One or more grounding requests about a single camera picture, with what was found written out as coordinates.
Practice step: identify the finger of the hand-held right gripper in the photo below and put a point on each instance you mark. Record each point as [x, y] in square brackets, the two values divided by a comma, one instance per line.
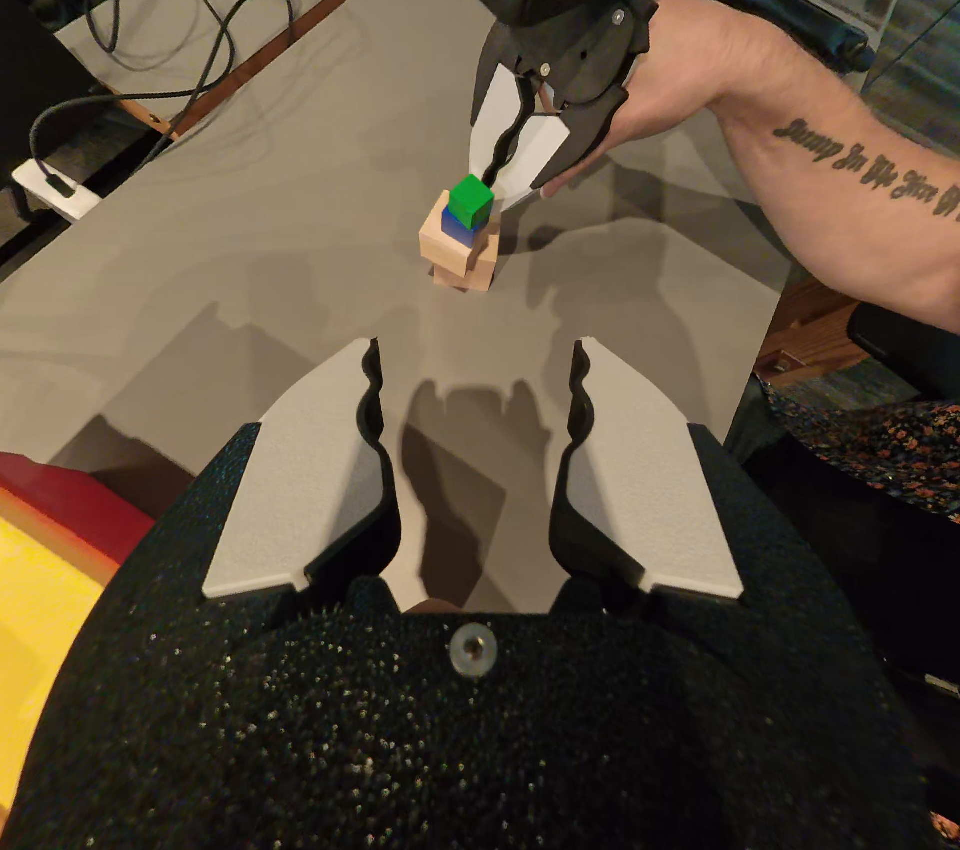
[491, 130]
[536, 153]

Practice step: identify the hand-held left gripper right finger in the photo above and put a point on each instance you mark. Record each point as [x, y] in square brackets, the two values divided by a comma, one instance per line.
[645, 483]

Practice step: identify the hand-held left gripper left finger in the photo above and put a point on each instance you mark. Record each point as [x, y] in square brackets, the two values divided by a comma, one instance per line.
[300, 483]

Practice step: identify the green wooden cube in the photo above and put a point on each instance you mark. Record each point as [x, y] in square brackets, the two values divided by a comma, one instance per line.
[471, 199]

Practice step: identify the blue wooden cube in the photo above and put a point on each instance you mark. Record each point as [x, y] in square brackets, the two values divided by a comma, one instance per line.
[457, 232]

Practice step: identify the pale wooden cube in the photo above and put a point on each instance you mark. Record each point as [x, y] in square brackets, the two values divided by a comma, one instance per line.
[439, 244]
[480, 274]

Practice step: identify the person's right forearm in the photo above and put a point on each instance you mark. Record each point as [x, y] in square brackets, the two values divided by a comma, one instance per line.
[862, 205]

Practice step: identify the person's right hand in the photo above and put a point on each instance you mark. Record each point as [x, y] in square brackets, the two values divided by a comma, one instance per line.
[675, 78]

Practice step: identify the grey table mat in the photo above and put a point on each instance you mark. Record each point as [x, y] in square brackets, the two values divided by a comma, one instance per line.
[262, 265]

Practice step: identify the floral patterned clothing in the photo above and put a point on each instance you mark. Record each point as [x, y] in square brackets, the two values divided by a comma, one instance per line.
[885, 438]

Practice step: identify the red and yellow box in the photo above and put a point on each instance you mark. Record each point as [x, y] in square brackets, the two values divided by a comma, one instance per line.
[45, 565]

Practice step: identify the black chair armrest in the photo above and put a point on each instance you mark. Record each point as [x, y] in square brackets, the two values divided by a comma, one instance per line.
[907, 348]

